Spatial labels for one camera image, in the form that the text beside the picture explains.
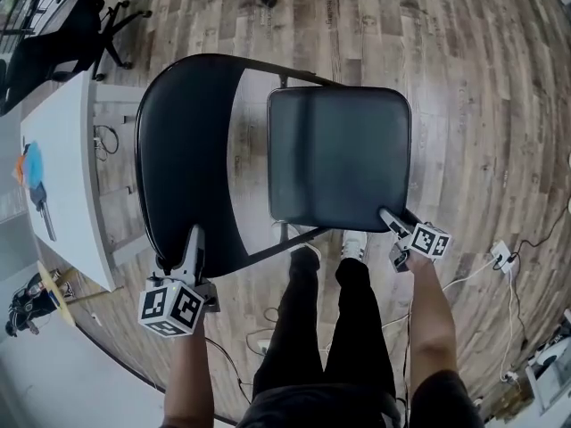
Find blue cloth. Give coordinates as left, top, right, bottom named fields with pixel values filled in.
left=22, top=143, right=46, bottom=191

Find white curved table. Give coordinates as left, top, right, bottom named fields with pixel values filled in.
left=0, top=323, right=237, bottom=428

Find person's white left shoe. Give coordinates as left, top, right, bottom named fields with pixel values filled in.
left=279, top=222, right=323, bottom=261

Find person's white right shoe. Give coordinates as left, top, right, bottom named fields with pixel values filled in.
left=342, top=230, right=368, bottom=263

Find person's white shoe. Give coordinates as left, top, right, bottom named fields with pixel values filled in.
left=342, top=230, right=368, bottom=263
left=279, top=222, right=323, bottom=261

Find white machine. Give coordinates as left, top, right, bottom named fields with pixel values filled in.
left=525, top=309, right=571, bottom=419

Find black office chair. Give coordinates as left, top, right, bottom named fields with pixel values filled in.
left=0, top=0, right=153, bottom=116

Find white floor cable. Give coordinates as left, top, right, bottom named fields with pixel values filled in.
left=440, top=256, right=503, bottom=294

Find black floor cable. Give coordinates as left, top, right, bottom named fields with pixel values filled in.
left=507, top=193, right=571, bottom=260

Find grey hand tool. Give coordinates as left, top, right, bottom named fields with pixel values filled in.
left=29, top=182, right=58, bottom=243

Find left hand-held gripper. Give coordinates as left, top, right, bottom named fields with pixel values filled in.
left=137, top=224, right=221, bottom=340

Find person's black trousers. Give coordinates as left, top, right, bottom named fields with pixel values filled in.
left=252, top=247, right=399, bottom=412

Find white power strip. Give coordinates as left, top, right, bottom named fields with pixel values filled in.
left=489, top=240, right=521, bottom=275

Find white long table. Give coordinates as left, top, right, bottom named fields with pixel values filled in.
left=20, top=71, right=125, bottom=292

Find person's left forearm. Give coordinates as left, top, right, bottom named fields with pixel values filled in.
left=163, top=317, right=211, bottom=428

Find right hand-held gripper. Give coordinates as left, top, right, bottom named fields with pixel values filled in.
left=378, top=207, right=452, bottom=274

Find person's right forearm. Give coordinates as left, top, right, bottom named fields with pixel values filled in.
left=407, top=254, right=459, bottom=403

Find round wooden table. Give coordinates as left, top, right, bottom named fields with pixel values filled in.
left=37, top=259, right=78, bottom=329

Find tangled black cables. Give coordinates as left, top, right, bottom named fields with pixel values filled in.
left=92, top=124, right=120, bottom=163

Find black folding chair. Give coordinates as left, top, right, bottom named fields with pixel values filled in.
left=135, top=53, right=421, bottom=280

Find person's black shirt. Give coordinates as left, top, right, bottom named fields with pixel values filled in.
left=236, top=369, right=486, bottom=428

